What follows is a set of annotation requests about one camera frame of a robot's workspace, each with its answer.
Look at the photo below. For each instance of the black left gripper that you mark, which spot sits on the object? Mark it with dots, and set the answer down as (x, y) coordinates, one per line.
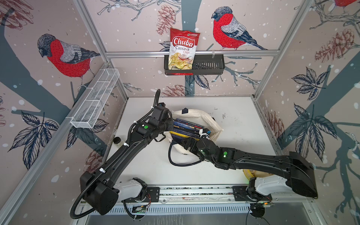
(170, 121)

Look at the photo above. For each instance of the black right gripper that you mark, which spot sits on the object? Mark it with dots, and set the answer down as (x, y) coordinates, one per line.
(190, 141)

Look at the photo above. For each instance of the yellow paperback book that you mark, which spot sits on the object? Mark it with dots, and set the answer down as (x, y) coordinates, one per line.
(187, 135)

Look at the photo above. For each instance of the cream canvas tote bag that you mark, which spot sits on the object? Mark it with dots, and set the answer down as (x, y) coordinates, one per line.
(197, 117)

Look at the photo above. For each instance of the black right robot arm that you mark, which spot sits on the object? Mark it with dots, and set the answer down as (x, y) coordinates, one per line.
(286, 173)

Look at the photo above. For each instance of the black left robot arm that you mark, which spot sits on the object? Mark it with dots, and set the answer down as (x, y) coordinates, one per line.
(97, 188)

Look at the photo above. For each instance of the red Chuba cassava chips bag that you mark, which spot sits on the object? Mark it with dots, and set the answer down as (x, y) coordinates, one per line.
(183, 45)

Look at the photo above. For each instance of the blue Little Prince book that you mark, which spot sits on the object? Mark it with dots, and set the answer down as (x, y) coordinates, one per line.
(189, 123)

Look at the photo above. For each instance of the clear spice jar black lid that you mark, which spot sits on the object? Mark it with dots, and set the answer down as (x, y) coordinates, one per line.
(118, 142)

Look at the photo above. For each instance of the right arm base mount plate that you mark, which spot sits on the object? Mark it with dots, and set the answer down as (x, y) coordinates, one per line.
(243, 194)

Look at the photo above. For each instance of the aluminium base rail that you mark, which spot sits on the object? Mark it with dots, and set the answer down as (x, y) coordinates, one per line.
(194, 194)

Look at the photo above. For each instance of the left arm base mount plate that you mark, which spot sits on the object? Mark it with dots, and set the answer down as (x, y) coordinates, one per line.
(151, 195)

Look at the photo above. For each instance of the black wall basket shelf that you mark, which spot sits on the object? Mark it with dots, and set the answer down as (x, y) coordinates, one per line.
(202, 65)

